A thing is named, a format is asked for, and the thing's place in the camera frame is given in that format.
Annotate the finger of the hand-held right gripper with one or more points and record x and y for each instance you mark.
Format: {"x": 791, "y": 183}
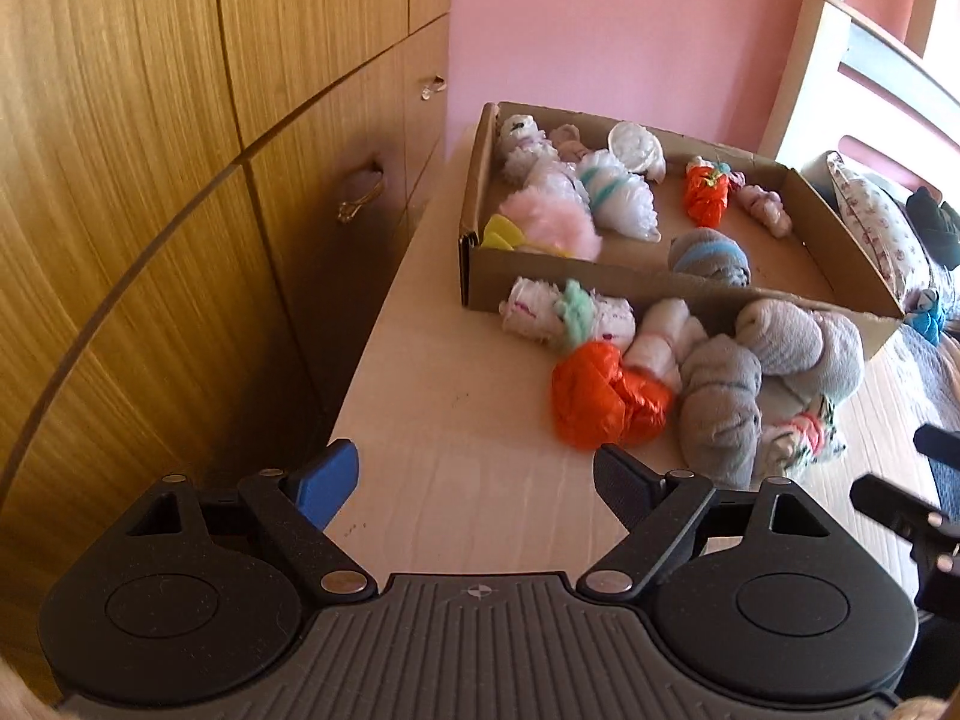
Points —
{"x": 941, "y": 444}
{"x": 896, "y": 502}

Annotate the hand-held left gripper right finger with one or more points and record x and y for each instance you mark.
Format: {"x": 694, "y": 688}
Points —
{"x": 626, "y": 487}

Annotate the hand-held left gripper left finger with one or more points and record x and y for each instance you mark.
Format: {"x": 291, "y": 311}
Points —
{"x": 326, "y": 480}

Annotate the cardboard box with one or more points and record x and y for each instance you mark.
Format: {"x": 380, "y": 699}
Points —
{"x": 795, "y": 255}

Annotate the grey blue striped sock roll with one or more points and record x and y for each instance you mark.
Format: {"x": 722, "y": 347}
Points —
{"x": 709, "y": 255}

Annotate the pink furry toy with eyes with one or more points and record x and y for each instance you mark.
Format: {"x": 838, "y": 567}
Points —
{"x": 551, "y": 225}

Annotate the white teal-striped sock bundle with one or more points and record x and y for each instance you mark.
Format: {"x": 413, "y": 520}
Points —
{"x": 619, "y": 199}

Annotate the small orange bundle green bow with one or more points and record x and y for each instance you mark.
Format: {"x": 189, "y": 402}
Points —
{"x": 706, "y": 191}

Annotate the white grey-striped sock roll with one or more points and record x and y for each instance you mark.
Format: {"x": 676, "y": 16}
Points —
{"x": 637, "y": 148}

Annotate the brown sock roll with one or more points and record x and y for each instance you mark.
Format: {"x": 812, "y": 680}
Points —
{"x": 566, "y": 141}

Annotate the white lilac bundle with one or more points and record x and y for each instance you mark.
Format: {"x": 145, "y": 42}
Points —
{"x": 525, "y": 144}

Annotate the blue patterned blanket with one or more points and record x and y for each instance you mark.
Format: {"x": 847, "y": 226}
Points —
{"x": 934, "y": 382}

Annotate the large orange wrapped bundle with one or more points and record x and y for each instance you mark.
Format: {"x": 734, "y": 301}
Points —
{"x": 607, "y": 401}

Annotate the white floral sock bundle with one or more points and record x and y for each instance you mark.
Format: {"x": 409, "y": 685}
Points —
{"x": 806, "y": 439}

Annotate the dark grey sock roll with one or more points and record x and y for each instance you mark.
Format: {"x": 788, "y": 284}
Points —
{"x": 724, "y": 412}

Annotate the small blue toy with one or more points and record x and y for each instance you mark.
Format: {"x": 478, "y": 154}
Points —
{"x": 928, "y": 315}

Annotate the small white sock roll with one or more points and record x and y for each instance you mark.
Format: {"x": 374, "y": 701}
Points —
{"x": 664, "y": 341}

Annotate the light grey sock pair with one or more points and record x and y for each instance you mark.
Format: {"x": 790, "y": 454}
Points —
{"x": 795, "y": 345}

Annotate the white bundle with green bow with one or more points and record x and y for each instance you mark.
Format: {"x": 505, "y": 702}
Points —
{"x": 562, "y": 311}

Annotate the black cloth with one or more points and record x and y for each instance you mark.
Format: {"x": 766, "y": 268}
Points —
{"x": 937, "y": 225}

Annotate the floral pillow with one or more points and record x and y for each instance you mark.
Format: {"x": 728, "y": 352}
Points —
{"x": 881, "y": 225}

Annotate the wooden wardrobe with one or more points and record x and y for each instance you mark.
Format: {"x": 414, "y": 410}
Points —
{"x": 150, "y": 240}

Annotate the white wooden bed headboard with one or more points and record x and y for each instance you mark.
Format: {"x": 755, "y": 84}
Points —
{"x": 825, "y": 67}

